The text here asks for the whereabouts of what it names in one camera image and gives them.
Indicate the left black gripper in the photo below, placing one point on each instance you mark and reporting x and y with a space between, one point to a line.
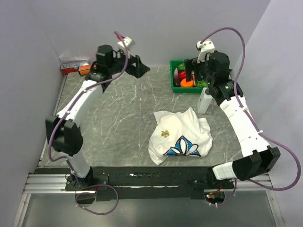
140 68

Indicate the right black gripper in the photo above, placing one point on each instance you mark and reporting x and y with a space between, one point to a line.
192 64

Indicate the white t-shirt flower print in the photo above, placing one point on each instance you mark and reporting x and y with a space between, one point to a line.
179 134

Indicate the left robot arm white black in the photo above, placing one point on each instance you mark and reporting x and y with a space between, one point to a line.
63 129

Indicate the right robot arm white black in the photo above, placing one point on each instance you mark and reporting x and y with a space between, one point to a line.
258 156

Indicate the toy green pepper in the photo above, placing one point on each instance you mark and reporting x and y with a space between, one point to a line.
181 67

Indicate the toy red pepper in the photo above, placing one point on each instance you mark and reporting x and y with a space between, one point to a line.
182 75

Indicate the green plastic bin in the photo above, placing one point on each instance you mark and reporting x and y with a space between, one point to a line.
174 64

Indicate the toy orange slice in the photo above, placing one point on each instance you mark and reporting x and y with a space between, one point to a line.
185 83

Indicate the toy lettuce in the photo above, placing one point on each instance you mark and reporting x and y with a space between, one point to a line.
201 83

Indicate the orange cylinder tool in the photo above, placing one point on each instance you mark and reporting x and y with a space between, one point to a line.
84 69

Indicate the red white cardboard box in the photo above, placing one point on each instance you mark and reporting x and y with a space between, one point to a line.
71 67

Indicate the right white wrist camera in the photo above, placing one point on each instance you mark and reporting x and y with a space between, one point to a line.
206 47

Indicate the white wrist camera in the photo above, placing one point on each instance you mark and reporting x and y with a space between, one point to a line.
126 43
206 47

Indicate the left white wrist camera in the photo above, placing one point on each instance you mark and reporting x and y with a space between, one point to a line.
126 43

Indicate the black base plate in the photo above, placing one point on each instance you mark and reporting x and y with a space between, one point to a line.
109 183

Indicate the aluminium rail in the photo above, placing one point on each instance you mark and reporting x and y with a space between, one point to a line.
57 183

